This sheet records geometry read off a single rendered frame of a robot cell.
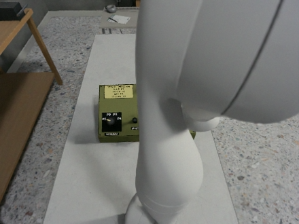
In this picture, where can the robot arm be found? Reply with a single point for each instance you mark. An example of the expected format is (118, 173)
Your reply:
(196, 61)

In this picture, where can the olive green control panel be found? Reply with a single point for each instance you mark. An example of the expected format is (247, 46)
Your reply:
(118, 114)

